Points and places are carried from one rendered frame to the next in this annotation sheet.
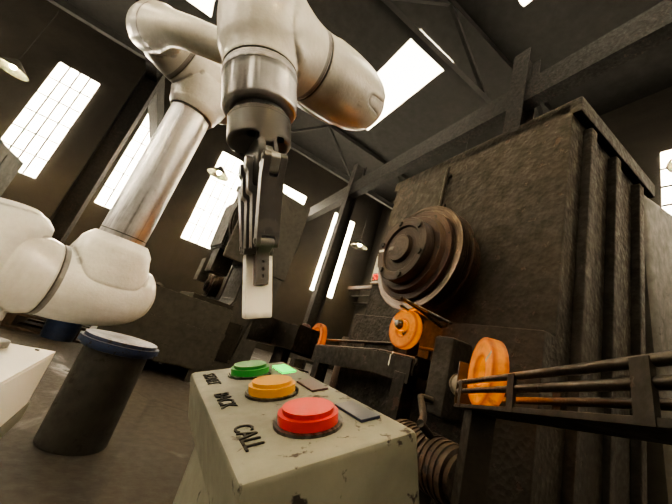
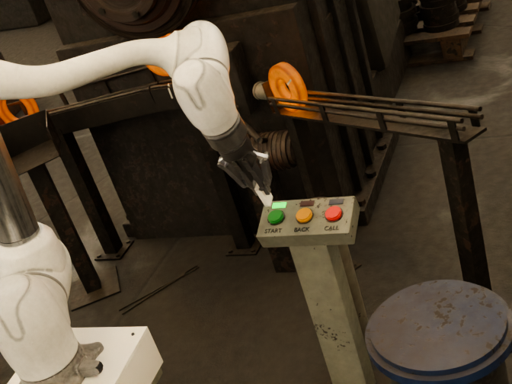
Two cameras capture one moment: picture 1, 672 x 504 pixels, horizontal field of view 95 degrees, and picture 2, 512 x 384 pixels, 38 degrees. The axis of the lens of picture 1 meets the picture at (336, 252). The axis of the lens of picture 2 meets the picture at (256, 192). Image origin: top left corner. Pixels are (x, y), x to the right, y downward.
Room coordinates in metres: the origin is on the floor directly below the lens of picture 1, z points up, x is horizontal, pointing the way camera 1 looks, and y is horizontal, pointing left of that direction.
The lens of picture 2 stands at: (-0.92, 1.01, 1.54)
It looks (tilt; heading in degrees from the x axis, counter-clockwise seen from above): 28 degrees down; 324
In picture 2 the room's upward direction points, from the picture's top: 18 degrees counter-clockwise
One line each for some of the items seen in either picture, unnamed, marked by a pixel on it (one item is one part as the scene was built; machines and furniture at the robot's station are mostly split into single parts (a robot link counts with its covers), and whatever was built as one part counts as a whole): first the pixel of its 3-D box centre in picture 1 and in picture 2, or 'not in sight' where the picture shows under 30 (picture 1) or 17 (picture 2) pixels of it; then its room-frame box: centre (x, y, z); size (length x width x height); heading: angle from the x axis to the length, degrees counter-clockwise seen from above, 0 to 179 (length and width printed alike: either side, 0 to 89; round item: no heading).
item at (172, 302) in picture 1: (164, 325); not in sight; (3.41, 1.46, 0.39); 1.03 x 0.83 x 0.79; 120
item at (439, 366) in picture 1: (448, 377); (235, 78); (1.02, -0.46, 0.68); 0.11 x 0.08 x 0.24; 116
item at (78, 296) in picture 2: (262, 397); (52, 215); (1.58, 0.12, 0.36); 0.26 x 0.20 x 0.72; 61
